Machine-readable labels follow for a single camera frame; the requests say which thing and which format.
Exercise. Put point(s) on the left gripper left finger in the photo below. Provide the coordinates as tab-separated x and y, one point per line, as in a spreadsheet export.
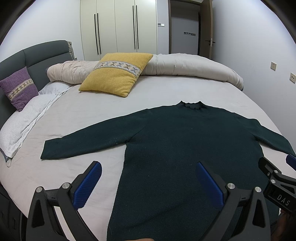
43	222

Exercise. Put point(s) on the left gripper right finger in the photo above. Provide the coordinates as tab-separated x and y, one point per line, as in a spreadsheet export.
253	222

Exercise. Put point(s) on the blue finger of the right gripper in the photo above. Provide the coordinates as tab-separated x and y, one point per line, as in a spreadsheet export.
291	161

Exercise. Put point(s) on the dark green sweater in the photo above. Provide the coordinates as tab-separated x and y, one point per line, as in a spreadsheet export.
159	195

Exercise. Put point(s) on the person's right hand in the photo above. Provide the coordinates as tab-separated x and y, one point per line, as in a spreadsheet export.
280	227

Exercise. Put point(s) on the light grey bed sheet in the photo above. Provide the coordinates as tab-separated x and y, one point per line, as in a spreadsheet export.
76	110

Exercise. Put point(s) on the white bed pillow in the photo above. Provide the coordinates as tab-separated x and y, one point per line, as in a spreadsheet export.
19	124

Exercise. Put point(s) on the purple patterned cushion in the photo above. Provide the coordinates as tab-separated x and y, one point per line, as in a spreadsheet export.
19	88

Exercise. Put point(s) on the beige rolled duvet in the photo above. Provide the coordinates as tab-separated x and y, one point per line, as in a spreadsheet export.
180	64

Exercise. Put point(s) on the dark wooden door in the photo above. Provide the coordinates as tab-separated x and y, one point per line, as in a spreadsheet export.
191	27

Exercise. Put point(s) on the grey upholstered headboard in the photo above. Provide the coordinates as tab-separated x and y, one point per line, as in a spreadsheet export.
37	59

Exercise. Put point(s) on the yellow patterned cushion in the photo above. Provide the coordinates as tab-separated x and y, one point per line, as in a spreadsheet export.
116	73

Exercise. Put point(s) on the cream wardrobe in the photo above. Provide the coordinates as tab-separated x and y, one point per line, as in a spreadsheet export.
120	26

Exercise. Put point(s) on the beige wall socket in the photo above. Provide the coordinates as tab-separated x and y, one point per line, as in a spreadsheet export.
292	77
273	66

